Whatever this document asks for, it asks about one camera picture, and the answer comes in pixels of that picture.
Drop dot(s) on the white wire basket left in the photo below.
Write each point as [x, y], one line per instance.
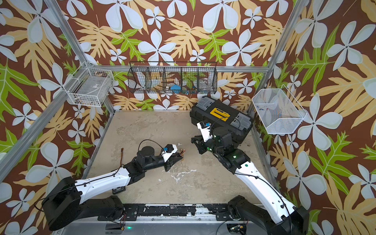
[89, 85]

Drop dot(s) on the white mesh basket right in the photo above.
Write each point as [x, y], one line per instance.
[279, 111]

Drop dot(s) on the small black card package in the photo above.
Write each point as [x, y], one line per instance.
[118, 190]

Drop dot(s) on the blue item in basket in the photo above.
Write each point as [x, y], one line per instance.
[176, 89]

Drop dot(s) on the black wire basket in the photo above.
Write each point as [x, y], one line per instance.
[192, 77]

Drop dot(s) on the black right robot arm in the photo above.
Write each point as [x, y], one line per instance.
[277, 215]

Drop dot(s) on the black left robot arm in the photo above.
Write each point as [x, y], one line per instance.
[71, 199]

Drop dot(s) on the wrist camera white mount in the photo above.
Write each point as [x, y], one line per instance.
[168, 151]
[205, 129]

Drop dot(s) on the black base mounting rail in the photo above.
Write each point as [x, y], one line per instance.
[195, 212]

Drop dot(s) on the black plastic toolbox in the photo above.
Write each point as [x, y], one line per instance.
[219, 114]

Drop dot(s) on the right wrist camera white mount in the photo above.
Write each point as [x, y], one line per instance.
[205, 129]

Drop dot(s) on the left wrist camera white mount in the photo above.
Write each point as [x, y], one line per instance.
[168, 151]

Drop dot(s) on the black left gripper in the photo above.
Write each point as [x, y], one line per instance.
[170, 162]

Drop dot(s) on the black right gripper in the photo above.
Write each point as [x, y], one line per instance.
[201, 147]

